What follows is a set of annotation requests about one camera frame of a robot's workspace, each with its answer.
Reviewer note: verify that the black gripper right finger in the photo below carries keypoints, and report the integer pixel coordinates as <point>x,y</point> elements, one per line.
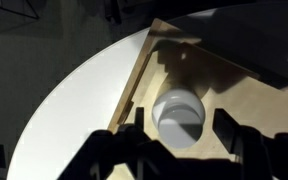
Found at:
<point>227,130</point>

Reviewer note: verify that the white pill bottle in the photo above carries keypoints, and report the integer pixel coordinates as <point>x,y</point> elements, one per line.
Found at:
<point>179,98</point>

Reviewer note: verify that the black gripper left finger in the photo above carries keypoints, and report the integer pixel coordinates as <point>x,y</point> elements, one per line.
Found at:
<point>140,118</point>

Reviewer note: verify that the wooden slatted tray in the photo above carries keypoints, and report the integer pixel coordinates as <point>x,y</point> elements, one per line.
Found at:
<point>250,100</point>

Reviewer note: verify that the white bottle lid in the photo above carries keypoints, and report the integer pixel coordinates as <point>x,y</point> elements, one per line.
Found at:
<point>180,130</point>

